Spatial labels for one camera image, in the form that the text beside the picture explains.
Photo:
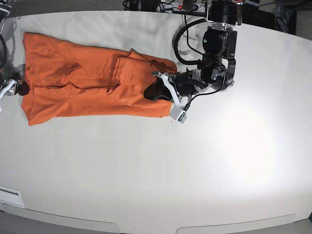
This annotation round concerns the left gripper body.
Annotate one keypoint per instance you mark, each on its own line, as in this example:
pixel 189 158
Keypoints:
pixel 170 81

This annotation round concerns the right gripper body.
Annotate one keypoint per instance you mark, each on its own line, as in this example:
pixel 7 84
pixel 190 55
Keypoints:
pixel 10 87

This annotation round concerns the orange T-shirt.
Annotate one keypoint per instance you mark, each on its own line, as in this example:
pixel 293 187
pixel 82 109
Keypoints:
pixel 68 79

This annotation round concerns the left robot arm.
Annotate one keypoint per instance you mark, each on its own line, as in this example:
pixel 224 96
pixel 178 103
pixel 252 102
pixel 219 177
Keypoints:
pixel 214 70

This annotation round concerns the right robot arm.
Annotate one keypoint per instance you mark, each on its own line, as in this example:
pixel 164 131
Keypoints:
pixel 5 10

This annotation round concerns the white power strip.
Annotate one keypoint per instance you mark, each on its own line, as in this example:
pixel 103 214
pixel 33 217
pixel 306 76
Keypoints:
pixel 176 7

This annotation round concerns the white label on table edge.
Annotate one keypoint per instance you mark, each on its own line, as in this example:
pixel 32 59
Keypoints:
pixel 11 197

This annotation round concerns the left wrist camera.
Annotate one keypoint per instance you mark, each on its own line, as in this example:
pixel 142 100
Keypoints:
pixel 178 114

